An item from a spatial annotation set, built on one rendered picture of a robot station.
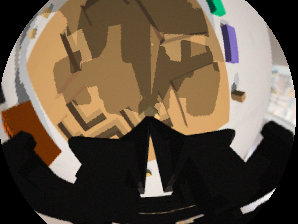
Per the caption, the green flat bar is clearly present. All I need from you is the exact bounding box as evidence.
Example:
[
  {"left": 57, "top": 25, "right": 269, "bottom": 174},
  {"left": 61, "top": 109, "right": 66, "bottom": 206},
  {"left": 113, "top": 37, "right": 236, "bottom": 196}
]
[{"left": 208, "top": 0, "right": 226, "bottom": 18}]

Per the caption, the purple flat block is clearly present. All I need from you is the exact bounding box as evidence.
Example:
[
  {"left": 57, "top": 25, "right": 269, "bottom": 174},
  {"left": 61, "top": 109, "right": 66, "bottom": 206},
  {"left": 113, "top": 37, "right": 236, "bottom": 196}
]
[{"left": 221, "top": 24, "right": 239, "bottom": 64}]

